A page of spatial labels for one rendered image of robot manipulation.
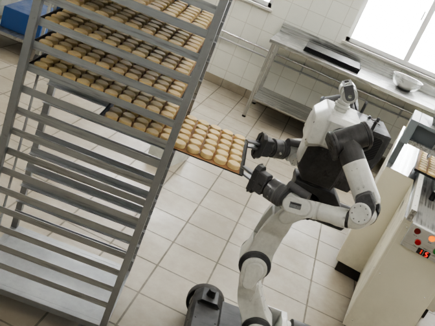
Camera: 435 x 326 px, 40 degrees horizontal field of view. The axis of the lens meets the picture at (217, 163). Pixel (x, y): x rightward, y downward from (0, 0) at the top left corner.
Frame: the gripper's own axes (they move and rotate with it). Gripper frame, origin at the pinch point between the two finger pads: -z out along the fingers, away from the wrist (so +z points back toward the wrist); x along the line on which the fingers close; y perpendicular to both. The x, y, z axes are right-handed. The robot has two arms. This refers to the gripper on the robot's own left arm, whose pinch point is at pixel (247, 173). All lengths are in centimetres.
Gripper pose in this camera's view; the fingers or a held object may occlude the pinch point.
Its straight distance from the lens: 232.0
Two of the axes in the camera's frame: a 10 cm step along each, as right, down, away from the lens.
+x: 3.6, -8.4, -4.0
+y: -5.5, 1.5, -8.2
